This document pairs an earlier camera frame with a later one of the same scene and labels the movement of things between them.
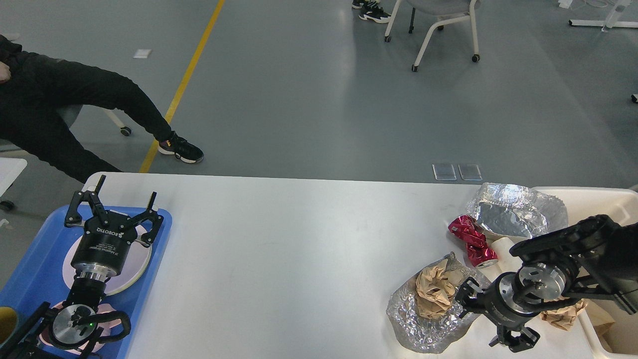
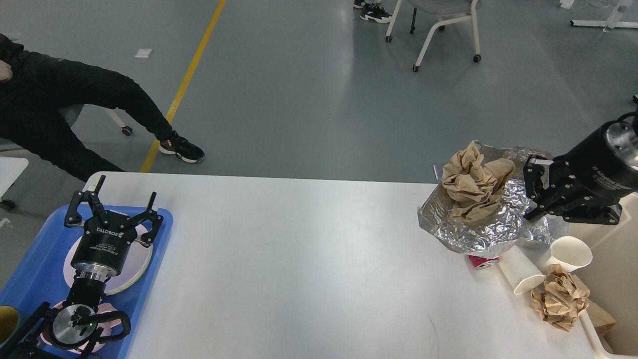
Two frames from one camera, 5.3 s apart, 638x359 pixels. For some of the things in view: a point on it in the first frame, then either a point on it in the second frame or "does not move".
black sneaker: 182,149 does not move
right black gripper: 503,302 -> 587,180
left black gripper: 107,236 does not move
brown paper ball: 435,290 -> 473,183
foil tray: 431,335 -> 505,226
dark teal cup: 9,324 does not move
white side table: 10,169 does not move
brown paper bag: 601,321 does not move
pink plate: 132,266 does not move
